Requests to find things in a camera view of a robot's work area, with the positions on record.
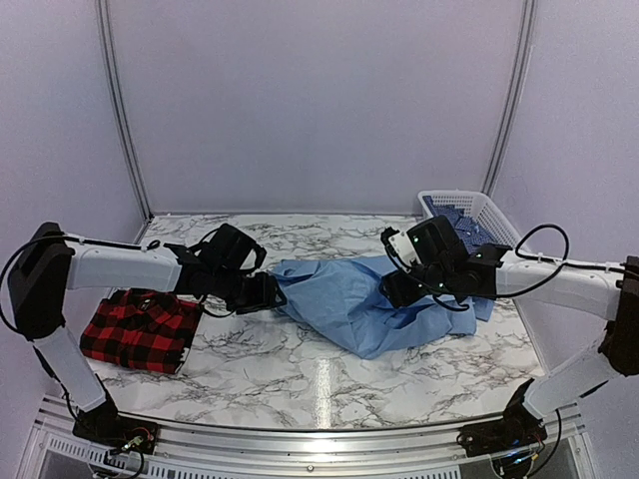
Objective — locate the red black plaid shirt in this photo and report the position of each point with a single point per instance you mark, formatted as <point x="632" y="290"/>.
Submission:
<point x="143" y="330"/>

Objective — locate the white plastic basket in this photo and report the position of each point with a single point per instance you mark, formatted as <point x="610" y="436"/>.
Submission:
<point x="480" y="207"/>

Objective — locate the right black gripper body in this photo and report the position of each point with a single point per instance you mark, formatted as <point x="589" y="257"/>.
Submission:
<point x="397" y="288"/>

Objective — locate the left aluminium wall post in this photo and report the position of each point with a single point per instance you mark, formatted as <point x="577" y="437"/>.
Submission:
<point x="108" y="47"/>

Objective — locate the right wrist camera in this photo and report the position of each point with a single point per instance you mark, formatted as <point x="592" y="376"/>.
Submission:
<point x="400" y="248"/>

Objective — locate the right aluminium wall post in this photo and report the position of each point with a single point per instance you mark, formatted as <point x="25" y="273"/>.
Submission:
<point x="513" y="95"/>

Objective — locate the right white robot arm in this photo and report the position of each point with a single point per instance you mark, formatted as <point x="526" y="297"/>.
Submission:
<point x="608" y="291"/>

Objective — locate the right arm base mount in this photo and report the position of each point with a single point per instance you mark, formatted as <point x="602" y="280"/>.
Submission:
<point x="495" y="436"/>

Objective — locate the aluminium wall post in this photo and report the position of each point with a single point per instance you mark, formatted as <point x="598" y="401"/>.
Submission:
<point x="513" y="95"/>
<point x="108" y="47"/>

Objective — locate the light blue long sleeve shirt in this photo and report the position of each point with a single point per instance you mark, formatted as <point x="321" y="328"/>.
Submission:
<point x="341" y="300"/>

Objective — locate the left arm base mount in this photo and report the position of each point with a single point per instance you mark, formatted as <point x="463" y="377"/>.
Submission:
<point x="141" y="434"/>

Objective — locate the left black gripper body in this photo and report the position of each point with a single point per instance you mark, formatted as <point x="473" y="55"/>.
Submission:
<point x="248" y="298"/>

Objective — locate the aluminium front frame rail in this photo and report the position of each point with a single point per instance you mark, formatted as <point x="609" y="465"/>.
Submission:
<point x="203" y="451"/>

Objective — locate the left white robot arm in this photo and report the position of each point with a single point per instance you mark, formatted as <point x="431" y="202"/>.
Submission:
<point x="38" y="275"/>

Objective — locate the blue patterned shirt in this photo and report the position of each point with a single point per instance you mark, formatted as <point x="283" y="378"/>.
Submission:
<point x="450" y="219"/>

